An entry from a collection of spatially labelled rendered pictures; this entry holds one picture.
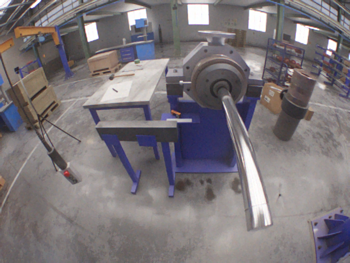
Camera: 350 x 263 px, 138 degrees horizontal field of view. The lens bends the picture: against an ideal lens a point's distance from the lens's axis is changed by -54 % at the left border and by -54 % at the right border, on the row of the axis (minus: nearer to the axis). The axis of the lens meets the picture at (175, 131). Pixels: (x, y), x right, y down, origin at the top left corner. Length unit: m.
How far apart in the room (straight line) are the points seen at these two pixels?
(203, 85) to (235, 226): 1.30
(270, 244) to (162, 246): 1.05
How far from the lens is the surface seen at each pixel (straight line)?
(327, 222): 2.19
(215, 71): 0.87
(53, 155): 0.69
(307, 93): 2.19
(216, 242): 1.50
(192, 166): 1.75
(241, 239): 1.56
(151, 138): 1.01
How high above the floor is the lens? 1.47
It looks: 42 degrees down
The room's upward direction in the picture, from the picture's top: 5 degrees counter-clockwise
